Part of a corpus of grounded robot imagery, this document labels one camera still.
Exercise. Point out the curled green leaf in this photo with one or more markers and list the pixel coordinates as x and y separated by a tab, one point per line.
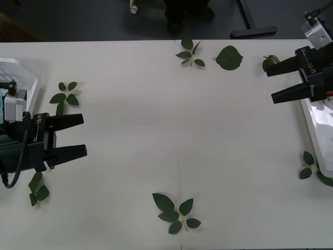
266	63

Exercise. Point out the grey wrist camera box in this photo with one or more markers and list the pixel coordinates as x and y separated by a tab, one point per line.
318	36
14	106

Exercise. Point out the loose green leaf twig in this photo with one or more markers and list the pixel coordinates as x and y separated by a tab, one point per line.
306	159
162	201
41	194
58	97
187	43

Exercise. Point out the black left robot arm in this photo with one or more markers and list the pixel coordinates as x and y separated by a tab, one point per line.
10	156

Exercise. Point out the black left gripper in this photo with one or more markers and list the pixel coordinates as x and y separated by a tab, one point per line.
39	140

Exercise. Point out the large single green leaf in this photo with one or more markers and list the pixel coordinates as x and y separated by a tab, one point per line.
227	58

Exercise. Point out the person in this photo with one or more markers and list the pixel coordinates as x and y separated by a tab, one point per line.
177	26

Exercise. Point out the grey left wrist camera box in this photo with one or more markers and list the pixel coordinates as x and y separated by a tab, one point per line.
14	106

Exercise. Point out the black metal stand base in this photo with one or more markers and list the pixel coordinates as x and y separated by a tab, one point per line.
253	30

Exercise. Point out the shallow white box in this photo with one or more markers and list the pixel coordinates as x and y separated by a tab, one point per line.
320	135
23	73

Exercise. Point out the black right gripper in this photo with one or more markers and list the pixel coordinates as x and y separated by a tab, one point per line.
317	75

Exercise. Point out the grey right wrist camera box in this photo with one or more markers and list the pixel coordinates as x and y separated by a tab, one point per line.
318	36

